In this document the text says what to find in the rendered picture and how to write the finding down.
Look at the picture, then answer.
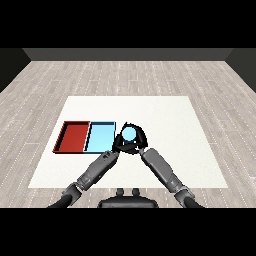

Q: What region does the small blue can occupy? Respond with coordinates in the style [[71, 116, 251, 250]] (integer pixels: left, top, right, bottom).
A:
[[120, 127, 138, 145]]

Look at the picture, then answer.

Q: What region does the red shallow open box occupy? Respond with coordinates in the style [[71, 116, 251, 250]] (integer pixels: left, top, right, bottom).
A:
[[52, 120, 91, 155]]

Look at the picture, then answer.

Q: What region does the dark grey robot body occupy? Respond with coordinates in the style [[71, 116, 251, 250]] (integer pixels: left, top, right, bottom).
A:
[[98, 187, 159, 209]]

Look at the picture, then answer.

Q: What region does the light blue shallow open box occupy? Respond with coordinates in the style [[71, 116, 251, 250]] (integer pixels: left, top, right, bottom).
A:
[[82, 120, 117, 154]]

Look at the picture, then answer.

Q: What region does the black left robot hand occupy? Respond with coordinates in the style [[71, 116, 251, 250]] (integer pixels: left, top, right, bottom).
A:
[[111, 133, 130, 155]]

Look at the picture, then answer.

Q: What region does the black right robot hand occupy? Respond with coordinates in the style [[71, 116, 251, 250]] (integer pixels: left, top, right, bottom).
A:
[[119, 121, 149, 155]]

